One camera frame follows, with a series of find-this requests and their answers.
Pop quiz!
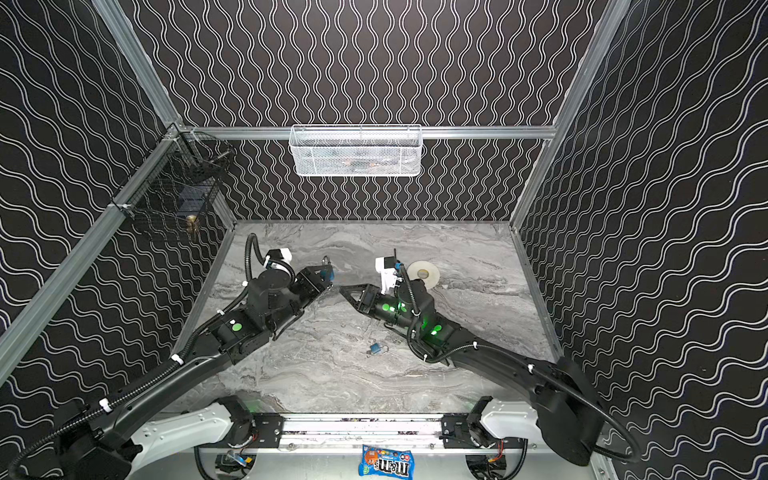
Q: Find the large blue padlock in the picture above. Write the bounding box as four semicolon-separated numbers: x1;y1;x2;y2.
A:
320;256;335;282

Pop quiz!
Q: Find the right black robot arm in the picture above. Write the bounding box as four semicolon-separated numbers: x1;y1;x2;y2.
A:
339;272;641;466

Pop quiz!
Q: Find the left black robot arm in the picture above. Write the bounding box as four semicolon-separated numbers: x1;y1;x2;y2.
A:
8;233;334;479

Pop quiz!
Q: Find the white tape roll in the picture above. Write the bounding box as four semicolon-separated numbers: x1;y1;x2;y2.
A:
407;260;441;290

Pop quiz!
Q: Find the brass padlock in basket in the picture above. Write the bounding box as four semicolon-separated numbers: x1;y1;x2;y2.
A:
185;215;200;237

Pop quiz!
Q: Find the white mesh basket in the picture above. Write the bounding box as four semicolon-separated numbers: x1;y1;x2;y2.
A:
288;124;424;177

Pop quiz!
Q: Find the blue candy bag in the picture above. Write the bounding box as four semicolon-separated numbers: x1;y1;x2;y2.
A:
358;445;415;480

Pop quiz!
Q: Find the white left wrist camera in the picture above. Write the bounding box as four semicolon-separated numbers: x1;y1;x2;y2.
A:
262;248;293;267

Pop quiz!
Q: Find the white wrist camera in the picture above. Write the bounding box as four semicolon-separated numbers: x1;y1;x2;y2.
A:
375;256;400;295
262;248;293;267

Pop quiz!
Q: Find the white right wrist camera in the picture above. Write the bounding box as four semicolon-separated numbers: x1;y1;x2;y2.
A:
375;256;400;295

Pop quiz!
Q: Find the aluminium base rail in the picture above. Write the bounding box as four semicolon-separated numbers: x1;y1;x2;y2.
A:
119;412;601;454

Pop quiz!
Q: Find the black wire basket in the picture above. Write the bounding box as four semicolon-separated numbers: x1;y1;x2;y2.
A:
120;132;235;244

